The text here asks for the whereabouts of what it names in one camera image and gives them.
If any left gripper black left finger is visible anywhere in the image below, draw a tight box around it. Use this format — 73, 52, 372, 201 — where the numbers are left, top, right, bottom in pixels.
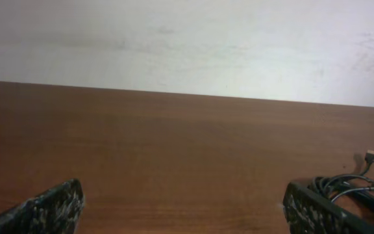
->
0, 179, 84, 234

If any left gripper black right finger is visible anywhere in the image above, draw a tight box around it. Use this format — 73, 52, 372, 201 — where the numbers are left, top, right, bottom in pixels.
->
282, 182, 374, 234

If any black HDMI cable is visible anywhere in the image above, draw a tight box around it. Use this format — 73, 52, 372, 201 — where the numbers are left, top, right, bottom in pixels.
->
310, 149, 374, 233

